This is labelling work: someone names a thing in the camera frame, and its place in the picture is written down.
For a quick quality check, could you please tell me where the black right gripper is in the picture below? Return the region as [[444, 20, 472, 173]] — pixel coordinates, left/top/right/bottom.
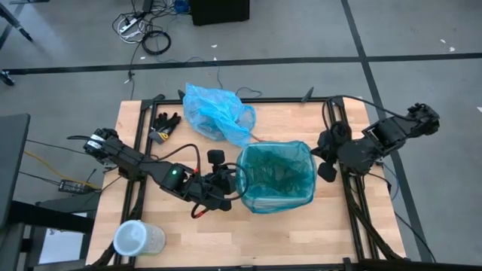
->
[[310, 120, 353, 165]]

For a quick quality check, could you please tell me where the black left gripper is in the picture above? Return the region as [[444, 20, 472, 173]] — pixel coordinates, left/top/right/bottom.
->
[[197, 168, 238, 212]]

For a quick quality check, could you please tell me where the teal green trash bag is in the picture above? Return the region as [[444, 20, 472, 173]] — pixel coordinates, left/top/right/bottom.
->
[[235, 140, 318, 215]]

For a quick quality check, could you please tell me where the white plastic trash bin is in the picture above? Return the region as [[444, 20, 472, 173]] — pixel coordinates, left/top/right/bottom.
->
[[236, 140, 318, 215]]

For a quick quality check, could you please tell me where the light blue trash bag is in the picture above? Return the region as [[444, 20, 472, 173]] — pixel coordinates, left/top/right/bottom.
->
[[182, 82, 258, 148]]

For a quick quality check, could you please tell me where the black yellow work glove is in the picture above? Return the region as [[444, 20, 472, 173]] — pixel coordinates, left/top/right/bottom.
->
[[148, 111, 183, 145]]

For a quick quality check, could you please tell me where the clear plastic cup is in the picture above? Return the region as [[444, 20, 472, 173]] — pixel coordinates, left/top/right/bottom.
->
[[112, 219, 167, 258]]

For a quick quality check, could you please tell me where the black power adapter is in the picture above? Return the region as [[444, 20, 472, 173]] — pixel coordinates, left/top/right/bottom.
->
[[57, 178, 96, 195]]

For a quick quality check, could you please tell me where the black computer tower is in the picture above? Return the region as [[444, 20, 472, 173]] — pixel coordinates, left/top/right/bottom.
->
[[188, 0, 251, 27]]

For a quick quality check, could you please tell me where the black side desk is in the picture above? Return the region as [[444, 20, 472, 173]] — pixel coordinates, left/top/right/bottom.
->
[[0, 112, 32, 227]]

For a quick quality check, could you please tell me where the black tripod leg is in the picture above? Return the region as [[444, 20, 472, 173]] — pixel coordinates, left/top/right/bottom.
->
[[0, 0, 34, 43]]

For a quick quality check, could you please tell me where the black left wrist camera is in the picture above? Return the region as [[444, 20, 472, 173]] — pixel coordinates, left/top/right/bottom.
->
[[206, 149, 226, 174]]

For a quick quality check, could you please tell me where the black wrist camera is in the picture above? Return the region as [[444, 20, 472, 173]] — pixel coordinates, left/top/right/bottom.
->
[[206, 149, 226, 174], [317, 161, 338, 184]]

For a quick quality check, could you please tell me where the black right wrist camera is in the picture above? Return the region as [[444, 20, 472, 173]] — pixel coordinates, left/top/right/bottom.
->
[[317, 161, 338, 184]]

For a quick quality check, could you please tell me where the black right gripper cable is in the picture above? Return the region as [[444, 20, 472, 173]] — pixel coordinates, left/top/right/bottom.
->
[[322, 94, 415, 131]]

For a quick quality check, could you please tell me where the blue cable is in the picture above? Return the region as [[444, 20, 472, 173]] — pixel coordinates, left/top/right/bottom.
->
[[381, 163, 401, 201]]

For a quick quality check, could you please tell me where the black aluminium table frame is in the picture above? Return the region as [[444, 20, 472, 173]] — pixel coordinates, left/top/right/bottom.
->
[[86, 87, 410, 271]]

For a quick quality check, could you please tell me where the coiled black cable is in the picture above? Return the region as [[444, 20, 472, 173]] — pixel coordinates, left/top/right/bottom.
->
[[141, 30, 172, 56]]

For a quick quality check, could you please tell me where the yellow cable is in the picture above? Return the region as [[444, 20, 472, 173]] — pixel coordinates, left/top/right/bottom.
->
[[23, 150, 103, 190]]

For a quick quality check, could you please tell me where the white power strip with cables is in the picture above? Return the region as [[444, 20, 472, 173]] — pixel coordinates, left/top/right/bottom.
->
[[111, 0, 189, 44]]

